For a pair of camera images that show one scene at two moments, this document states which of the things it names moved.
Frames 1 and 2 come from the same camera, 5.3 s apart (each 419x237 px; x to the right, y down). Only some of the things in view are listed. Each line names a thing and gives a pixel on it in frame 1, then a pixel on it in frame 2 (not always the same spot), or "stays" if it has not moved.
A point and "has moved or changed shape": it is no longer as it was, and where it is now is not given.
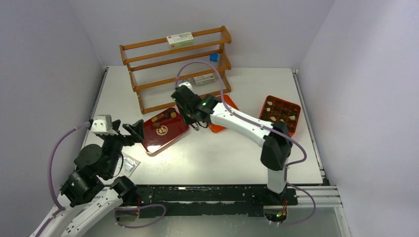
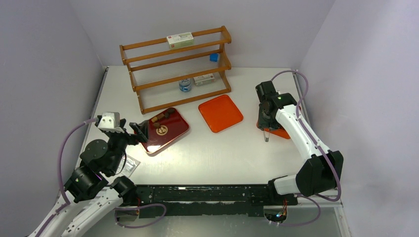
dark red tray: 163,128 stays
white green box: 180,40 stays
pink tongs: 194,125 has moved or changed shape
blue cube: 214,57 stays
